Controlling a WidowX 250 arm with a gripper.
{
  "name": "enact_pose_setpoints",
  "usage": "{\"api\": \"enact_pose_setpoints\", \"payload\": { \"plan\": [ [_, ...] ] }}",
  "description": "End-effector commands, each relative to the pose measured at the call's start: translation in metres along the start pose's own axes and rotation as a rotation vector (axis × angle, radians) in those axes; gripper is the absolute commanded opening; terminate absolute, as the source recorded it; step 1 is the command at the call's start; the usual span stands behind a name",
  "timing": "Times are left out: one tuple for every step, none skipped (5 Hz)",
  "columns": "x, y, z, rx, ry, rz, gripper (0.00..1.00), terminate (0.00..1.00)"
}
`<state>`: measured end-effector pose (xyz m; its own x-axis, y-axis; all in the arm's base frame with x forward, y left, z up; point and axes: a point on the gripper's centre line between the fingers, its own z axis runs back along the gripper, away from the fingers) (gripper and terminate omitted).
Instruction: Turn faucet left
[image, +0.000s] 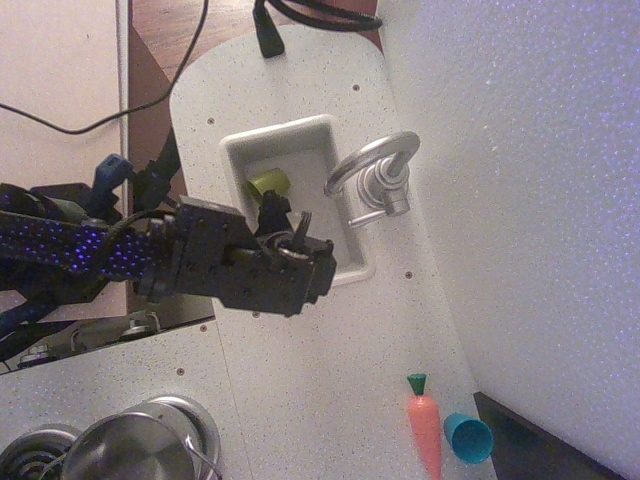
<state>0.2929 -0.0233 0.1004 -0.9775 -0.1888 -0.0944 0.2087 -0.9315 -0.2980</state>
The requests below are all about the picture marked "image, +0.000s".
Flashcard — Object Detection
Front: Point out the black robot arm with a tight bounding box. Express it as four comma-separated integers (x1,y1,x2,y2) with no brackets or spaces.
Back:
1,154,337,359

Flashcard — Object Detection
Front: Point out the teal plastic cup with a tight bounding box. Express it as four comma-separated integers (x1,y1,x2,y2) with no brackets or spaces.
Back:
443,413,494,464

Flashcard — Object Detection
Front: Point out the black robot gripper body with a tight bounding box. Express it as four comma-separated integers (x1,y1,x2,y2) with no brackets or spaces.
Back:
140,197,337,317

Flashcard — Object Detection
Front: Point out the silver stove burner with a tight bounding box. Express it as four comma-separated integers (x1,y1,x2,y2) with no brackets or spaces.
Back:
1,424,80,479

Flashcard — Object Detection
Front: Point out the white toy kitchen counter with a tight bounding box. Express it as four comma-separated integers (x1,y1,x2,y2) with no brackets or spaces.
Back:
1,25,474,479

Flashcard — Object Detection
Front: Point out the thin black cable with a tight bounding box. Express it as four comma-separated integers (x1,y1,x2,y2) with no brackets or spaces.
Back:
0,0,210,135

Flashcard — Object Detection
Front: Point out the white foam board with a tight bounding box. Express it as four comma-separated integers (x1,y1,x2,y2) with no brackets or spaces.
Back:
378,1,639,479

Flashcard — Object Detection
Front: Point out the orange toy carrot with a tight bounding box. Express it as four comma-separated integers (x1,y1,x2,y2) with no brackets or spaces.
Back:
406,373,442,480

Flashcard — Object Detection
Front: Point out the stainless steel pot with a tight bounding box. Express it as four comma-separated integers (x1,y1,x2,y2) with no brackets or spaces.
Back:
61,395,223,479

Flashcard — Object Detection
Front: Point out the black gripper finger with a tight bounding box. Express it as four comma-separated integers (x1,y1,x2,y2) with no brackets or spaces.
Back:
291,211,312,254
255,190,292,235

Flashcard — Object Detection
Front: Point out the white toy sink basin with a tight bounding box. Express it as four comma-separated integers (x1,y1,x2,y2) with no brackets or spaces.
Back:
220,114,375,286

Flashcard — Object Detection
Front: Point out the yellow-green cup in sink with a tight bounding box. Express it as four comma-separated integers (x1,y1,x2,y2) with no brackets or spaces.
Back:
247,168,291,203

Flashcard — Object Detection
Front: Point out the silver toy faucet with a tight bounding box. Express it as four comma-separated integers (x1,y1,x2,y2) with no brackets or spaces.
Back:
324,131,421,229

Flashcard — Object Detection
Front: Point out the black cable plug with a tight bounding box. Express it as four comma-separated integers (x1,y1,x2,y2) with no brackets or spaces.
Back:
252,0,285,59

